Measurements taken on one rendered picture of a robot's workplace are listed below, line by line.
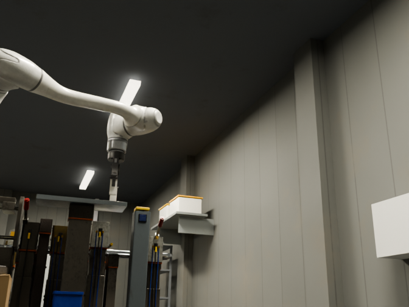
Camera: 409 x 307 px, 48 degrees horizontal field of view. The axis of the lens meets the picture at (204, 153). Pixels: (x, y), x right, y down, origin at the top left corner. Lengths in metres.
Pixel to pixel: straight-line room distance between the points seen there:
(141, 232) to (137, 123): 0.47
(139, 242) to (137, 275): 0.14
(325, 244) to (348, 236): 0.19
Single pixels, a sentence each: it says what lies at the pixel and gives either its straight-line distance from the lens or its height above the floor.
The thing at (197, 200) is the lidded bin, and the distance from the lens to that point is 6.28.
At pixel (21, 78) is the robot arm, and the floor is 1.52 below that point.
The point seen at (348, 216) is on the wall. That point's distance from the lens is 3.82.
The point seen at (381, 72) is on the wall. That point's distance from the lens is 3.77.
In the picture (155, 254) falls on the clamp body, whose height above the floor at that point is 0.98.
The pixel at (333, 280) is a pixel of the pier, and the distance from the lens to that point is 3.81.
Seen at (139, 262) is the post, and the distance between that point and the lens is 2.00.
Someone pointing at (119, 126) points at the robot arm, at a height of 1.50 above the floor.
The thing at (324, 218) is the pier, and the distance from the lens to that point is 3.86.
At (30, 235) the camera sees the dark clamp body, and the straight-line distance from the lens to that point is 2.11.
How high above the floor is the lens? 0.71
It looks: 20 degrees up
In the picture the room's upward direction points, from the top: 1 degrees clockwise
